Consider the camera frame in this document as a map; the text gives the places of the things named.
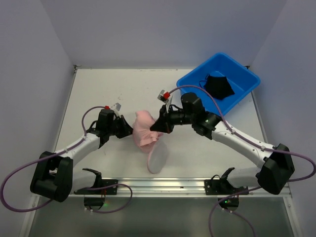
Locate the aluminium mounting rail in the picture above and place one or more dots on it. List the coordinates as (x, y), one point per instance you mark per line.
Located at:
(158, 187)

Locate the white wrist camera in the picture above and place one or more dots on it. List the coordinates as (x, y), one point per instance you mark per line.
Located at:
(166, 98)
(116, 108)

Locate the pink bra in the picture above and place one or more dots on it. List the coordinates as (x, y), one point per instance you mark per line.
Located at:
(143, 137)

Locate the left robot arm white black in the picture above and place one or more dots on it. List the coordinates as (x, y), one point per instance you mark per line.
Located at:
(54, 176)

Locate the black bra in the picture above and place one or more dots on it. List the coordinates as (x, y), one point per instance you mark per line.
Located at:
(218, 87)

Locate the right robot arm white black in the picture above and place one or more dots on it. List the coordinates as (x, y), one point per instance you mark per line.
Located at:
(273, 165)

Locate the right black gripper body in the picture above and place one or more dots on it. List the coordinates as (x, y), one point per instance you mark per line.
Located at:
(167, 120)

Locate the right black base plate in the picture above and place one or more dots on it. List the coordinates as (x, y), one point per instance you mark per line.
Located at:
(213, 186)

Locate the white mesh laundry bag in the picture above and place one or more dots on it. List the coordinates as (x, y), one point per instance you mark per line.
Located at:
(157, 157)

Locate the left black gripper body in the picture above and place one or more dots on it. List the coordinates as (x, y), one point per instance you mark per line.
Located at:
(120, 126)

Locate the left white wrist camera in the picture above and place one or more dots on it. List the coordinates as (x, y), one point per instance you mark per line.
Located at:
(116, 108)

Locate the blue plastic tub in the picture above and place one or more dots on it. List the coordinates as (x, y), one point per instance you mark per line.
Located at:
(242, 81)

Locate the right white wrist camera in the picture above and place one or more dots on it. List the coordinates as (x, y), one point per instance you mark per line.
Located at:
(166, 98)

